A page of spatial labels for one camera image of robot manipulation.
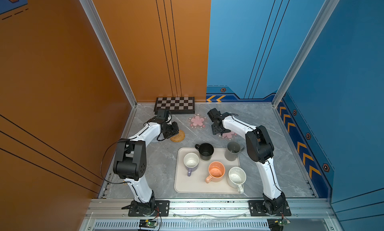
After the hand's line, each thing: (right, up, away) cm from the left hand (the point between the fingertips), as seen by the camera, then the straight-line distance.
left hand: (179, 129), depth 95 cm
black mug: (+17, -12, -7) cm, 21 cm away
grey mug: (+33, -10, -9) cm, 35 cm away
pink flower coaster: (+12, +5, +15) cm, 19 cm away
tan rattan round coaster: (-1, -6, +5) cm, 7 cm away
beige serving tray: (+11, -28, -14) cm, 33 cm away
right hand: (+27, -1, +8) cm, 28 cm away
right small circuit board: (+50, -43, -24) cm, 70 cm away
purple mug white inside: (+8, -18, -6) cm, 21 cm away
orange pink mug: (+23, -23, -10) cm, 34 cm away
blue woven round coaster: (-6, -1, -33) cm, 34 cm away
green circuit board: (-12, -43, -24) cm, 51 cm away
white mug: (+33, -26, -13) cm, 44 cm away
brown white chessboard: (-5, +17, +21) cm, 28 cm away
